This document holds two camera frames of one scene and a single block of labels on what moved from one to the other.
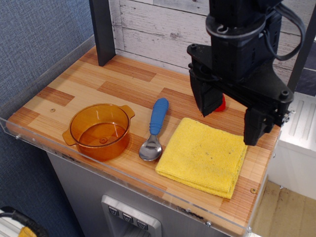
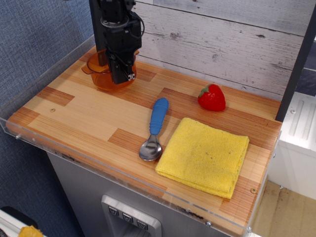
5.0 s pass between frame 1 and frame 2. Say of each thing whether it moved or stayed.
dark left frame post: stayed
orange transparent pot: moved
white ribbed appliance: stayed
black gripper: moved
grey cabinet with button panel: stayed
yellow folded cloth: stayed
